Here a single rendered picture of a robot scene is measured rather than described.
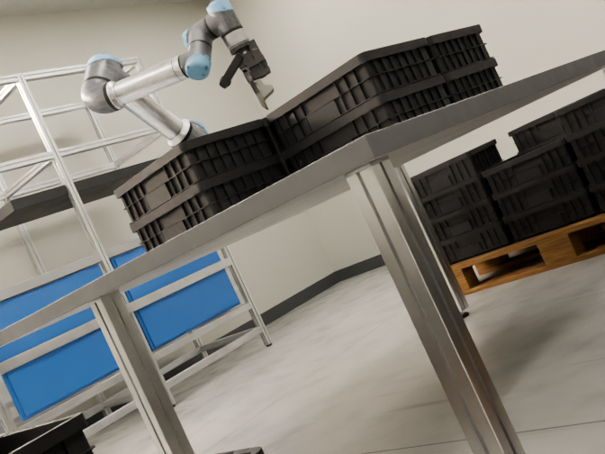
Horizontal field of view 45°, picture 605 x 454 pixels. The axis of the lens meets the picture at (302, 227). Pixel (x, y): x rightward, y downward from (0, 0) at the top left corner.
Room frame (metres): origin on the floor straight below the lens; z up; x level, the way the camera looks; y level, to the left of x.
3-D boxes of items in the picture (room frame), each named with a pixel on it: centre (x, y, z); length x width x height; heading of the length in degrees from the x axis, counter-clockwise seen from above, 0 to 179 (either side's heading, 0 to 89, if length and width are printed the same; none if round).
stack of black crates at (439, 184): (3.44, -0.75, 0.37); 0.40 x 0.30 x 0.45; 48
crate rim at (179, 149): (2.10, 0.22, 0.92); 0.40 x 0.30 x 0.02; 44
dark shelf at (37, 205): (4.35, 1.06, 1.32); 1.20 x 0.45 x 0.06; 138
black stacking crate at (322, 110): (2.02, -0.28, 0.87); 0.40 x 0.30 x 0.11; 44
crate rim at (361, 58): (2.02, -0.28, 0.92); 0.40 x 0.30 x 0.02; 44
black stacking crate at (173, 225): (2.10, 0.22, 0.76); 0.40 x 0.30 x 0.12; 44
